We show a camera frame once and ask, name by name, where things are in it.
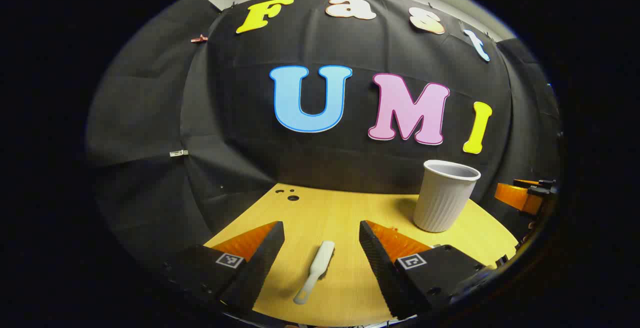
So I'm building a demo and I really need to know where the black backdrop cloth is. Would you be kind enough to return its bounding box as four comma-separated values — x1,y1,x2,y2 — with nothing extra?
85,0,563,269

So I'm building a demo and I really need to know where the wooden desktop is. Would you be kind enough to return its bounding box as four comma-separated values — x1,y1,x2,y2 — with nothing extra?
202,183,519,328

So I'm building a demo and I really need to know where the white ribbed garbage bin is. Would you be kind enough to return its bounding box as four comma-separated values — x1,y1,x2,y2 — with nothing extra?
413,159,482,233

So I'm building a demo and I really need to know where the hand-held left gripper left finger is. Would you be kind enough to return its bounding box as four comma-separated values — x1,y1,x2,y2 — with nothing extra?
162,221,286,319

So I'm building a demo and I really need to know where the small white broom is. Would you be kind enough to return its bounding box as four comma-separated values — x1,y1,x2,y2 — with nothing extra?
293,240,336,306

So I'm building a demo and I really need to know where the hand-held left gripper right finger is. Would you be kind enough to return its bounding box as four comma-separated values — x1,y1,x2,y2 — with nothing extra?
358,220,496,321

